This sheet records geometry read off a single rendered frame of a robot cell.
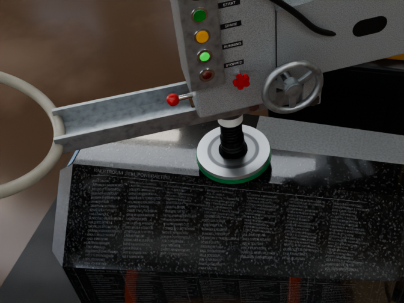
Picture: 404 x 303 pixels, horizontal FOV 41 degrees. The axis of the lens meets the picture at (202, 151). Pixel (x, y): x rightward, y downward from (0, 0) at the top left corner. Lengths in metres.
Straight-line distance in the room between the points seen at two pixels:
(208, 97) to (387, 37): 0.45
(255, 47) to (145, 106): 0.38
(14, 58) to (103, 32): 0.60
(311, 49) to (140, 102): 0.47
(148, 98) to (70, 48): 2.29
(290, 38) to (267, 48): 0.06
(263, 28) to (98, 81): 2.24
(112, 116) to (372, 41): 0.68
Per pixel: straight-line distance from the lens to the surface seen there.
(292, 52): 1.30
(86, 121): 1.47
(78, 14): 4.05
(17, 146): 3.13
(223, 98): 1.30
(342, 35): 1.33
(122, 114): 1.46
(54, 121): 1.46
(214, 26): 1.16
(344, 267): 1.60
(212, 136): 1.63
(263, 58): 1.26
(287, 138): 1.69
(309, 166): 1.62
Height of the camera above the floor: 2.00
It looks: 46 degrees down
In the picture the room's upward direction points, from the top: 9 degrees counter-clockwise
